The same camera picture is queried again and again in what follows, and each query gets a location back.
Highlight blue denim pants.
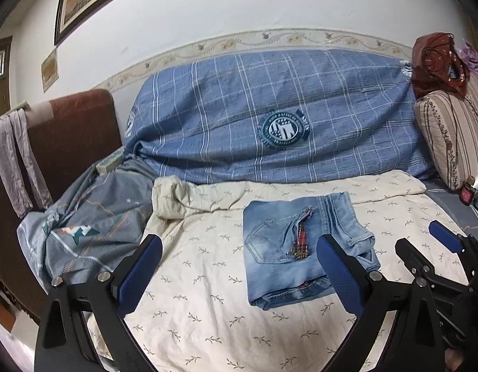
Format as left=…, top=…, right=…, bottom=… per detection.
left=243, top=192, right=382, bottom=311

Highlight small framed picture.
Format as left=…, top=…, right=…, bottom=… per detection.
left=41, top=46, right=58, bottom=94

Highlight cream leaf-print bed sheet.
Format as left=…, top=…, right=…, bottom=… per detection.
left=86, top=170, right=472, bottom=372

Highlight purple cloth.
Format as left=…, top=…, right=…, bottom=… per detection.
left=458, top=39, right=478, bottom=74

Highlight red-brown patterned scarf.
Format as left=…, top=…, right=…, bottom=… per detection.
left=411, top=33, right=472, bottom=99

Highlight small pale green box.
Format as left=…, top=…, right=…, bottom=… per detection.
left=95, top=151, right=125, bottom=175

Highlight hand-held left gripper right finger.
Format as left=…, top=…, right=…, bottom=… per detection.
left=316, top=234, right=446, bottom=372

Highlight brown upholstered headboard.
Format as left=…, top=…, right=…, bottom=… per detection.
left=0, top=88, right=123, bottom=322

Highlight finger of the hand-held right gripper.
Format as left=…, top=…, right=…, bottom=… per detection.
left=395, top=237, right=472, bottom=307
left=428, top=220, right=478, bottom=280

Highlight grey printed quilt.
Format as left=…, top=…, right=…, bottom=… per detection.
left=16, top=155, right=160, bottom=291

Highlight grey hanging cloth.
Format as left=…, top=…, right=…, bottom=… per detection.
left=0, top=108, right=54, bottom=219

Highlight grey-blue bed sheet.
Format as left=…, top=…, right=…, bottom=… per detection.
left=421, top=178, right=478, bottom=237

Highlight blue plaid blanket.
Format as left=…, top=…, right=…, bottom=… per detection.
left=123, top=48, right=437, bottom=184

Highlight striped floral pillow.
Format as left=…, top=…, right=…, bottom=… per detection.
left=414, top=73, right=478, bottom=191

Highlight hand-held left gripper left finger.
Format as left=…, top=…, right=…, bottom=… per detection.
left=33, top=233, right=163, bottom=372

